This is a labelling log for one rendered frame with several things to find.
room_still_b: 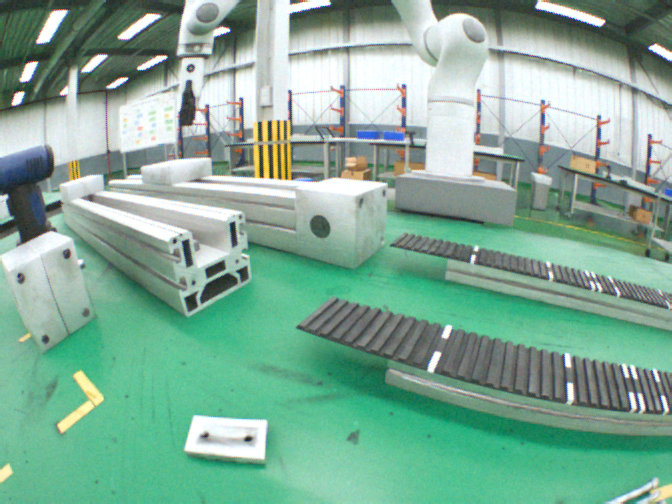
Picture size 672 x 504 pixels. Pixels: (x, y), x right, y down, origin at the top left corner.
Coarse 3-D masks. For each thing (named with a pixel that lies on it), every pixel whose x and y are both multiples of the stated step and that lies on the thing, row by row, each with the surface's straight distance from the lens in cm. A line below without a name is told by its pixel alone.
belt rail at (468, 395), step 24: (408, 384) 23; (432, 384) 22; (456, 384) 21; (480, 408) 23; (504, 408) 22; (528, 408) 23; (552, 408) 23; (576, 408) 23; (624, 432) 28; (648, 432) 29
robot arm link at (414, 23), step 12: (396, 0) 83; (408, 0) 82; (420, 0) 83; (408, 12) 83; (420, 12) 85; (432, 12) 90; (408, 24) 85; (420, 24) 86; (432, 24) 88; (420, 36) 86; (420, 48) 86; (432, 60) 85
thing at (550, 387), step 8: (544, 352) 24; (552, 352) 25; (544, 360) 24; (552, 360) 24; (560, 360) 25; (544, 368) 23; (552, 368) 24; (560, 368) 24; (544, 376) 22; (552, 376) 23; (560, 376) 23; (544, 384) 22; (552, 384) 22; (560, 384) 22; (544, 392) 21; (552, 392) 22; (560, 392) 22; (552, 400) 21; (560, 400) 21
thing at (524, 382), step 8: (520, 344) 24; (520, 352) 23; (528, 352) 24; (536, 352) 24; (520, 360) 23; (528, 360) 23; (536, 360) 23; (520, 368) 22; (528, 368) 23; (536, 368) 22; (512, 376) 21; (520, 376) 21; (528, 376) 22; (536, 376) 22; (512, 384) 21; (520, 384) 21; (528, 384) 21; (536, 384) 22; (512, 392) 21; (520, 392) 21; (528, 392) 21; (536, 392) 21
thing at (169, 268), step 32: (96, 224) 56; (128, 224) 39; (160, 224) 35; (192, 224) 39; (224, 224) 33; (128, 256) 45; (160, 256) 32; (192, 256) 31; (224, 256) 34; (160, 288) 35; (192, 288) 32; (224, 288) 36
